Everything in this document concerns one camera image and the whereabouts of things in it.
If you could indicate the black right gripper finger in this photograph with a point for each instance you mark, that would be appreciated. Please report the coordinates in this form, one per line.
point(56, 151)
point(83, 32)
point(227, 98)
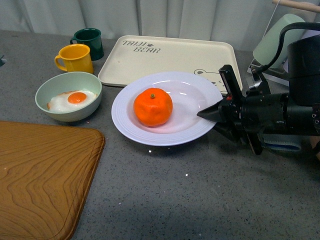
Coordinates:
point(227, 131)
point(212, 113)

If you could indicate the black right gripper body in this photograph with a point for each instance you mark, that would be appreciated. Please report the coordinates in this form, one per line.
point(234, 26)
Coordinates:
point(256, 113)

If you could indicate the white round plate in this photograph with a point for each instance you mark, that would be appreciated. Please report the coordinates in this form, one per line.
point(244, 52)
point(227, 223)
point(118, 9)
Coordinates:
point(190, 94)

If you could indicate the orange mandarin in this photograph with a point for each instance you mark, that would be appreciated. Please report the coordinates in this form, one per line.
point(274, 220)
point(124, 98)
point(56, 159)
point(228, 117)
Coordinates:
point(153, 107)

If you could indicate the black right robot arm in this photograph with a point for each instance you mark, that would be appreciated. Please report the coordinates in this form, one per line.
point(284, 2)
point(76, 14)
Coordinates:
point(296, 112)

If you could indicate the blue cloth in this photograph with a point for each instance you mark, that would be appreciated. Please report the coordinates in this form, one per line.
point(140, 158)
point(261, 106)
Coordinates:
point(281, 142)

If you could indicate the green cup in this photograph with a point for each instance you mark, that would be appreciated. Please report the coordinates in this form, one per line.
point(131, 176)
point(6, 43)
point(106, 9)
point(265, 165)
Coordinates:
point(268, 46)

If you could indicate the grey curtain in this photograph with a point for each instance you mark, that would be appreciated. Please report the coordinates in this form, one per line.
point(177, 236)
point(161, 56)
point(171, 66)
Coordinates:
point(240, 23)

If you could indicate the beige bear serving tray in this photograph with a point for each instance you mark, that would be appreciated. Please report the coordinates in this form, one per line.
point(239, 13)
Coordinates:
point(134, 57)

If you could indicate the dark green mug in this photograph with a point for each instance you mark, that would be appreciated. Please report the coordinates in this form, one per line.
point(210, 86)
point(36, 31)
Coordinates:
point(90, 37)

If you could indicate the light green bowl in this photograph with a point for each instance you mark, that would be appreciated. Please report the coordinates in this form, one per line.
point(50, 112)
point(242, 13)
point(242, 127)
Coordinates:
point(65, 82)

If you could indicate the yellow mug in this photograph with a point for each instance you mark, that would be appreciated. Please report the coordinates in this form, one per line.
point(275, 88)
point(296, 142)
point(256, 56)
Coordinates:
point(74, 58)

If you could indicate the fried egg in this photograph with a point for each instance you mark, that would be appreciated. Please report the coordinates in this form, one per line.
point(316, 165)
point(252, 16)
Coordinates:
point(71, 101)

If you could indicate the wooden tray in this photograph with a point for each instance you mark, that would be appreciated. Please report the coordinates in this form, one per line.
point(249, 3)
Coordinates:
point(46, 173)

